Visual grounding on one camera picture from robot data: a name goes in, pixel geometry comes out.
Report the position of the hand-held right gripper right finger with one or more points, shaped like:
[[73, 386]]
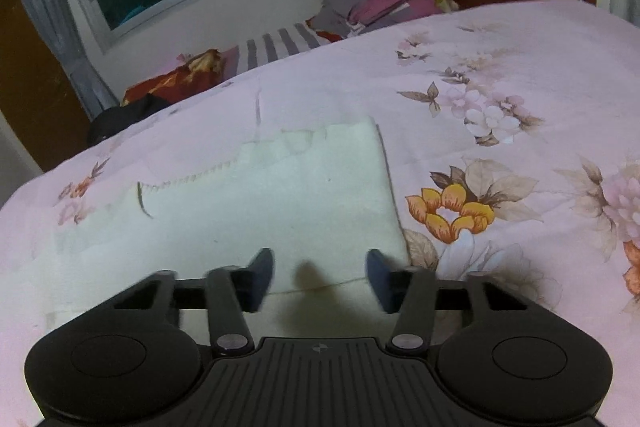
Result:
[[378, 279]]

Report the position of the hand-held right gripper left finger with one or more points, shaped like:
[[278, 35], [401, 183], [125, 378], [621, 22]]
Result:
[[262, 279]]

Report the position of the white towel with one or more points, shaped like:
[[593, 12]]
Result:
[[280, 187]]

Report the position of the black cloth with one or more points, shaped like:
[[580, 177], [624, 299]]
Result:
[[125, 117]]

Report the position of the red floral pillow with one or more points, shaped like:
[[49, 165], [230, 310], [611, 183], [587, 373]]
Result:
[[170, 82]]

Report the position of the pink cloth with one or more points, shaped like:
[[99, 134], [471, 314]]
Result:
[[230, 59]]

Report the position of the striped grey white pillow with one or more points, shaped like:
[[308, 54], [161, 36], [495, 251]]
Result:
[[275, 44]]

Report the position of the pink floral blanket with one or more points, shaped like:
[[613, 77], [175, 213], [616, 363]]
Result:
[[500, 72]]

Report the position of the maroon folded cloth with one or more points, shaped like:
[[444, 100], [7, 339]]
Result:
[[385, 2]]

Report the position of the brown wooden door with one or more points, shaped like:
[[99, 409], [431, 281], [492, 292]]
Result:
[[35, 97]]

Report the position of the grey curtain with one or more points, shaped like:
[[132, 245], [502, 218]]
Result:
[[45, 7]]

